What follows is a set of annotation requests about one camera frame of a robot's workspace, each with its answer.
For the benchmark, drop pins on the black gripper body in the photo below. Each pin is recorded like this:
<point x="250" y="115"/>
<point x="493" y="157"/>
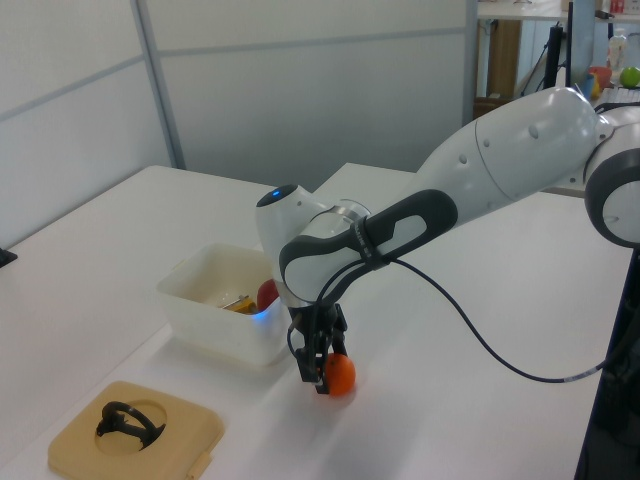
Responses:
<point x="320" y="325"/>

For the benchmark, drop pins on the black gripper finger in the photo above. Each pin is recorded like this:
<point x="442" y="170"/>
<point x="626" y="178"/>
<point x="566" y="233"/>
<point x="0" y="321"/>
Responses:
<point x="311" y="367"/>
<point x="341" y="337"/>

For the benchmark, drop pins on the orange fruit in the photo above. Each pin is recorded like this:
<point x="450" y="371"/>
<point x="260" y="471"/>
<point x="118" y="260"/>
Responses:
<point x="342" y="377"/>

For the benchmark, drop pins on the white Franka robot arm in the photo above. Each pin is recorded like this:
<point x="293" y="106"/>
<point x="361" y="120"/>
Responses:
<point x="525" y="150"/>

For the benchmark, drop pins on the white plastic container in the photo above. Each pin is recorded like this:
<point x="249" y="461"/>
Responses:
<point x="220" y="330"/>

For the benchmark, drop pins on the red apple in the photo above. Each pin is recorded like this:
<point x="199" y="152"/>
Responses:
<point x="266" y="295"/>

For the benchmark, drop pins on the large yellow C-clamp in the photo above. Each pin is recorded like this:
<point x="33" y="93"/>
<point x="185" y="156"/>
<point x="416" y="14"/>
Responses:
<point x="242" y="306"/>

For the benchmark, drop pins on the tan plastic lid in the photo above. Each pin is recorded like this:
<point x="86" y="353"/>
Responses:
<point x="75" y="450"/>

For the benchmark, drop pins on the cardboard box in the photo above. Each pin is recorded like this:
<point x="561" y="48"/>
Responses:
<point x="487" y="106"/>

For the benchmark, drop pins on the black object at table edge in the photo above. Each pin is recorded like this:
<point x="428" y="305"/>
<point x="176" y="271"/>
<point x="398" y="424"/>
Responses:
<point x="7" y="257"/>

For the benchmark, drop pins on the wooden cabinet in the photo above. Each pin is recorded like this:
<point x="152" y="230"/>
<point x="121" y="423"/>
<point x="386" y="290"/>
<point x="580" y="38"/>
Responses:
<point x="502" y="60"/>

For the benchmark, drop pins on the black monitor stand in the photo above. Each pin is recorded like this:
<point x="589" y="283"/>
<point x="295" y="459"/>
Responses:
<point x="555" y="55"/>

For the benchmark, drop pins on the red cup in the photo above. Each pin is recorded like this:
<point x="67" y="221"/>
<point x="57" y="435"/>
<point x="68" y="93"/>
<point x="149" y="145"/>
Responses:
<point x="600" y="77"/>

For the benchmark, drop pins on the green ball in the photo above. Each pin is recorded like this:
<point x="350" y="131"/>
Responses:
<point x="631" y="77"/>

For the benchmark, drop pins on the white bottle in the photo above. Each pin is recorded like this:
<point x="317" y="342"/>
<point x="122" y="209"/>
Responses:
<point x="618" y="50"/>

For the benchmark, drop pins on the grey partition post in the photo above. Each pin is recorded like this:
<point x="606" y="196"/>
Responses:
<point x="471" y="60"/>

